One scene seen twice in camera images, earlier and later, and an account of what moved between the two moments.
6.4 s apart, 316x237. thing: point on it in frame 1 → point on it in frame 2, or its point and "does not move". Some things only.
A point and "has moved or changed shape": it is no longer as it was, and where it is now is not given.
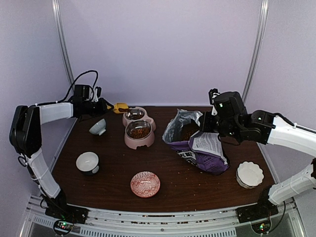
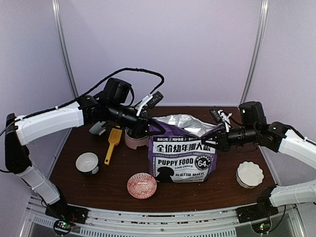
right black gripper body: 208,127 → 225,142
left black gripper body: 99,110 → 139,125
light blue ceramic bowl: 98,127 does not move
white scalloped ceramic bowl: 249,175 does not move
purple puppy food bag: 203,150 has moved or changed shape
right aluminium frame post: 261,41 does not move
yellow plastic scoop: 118,105 → 114,138
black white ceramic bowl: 87,163 does not move
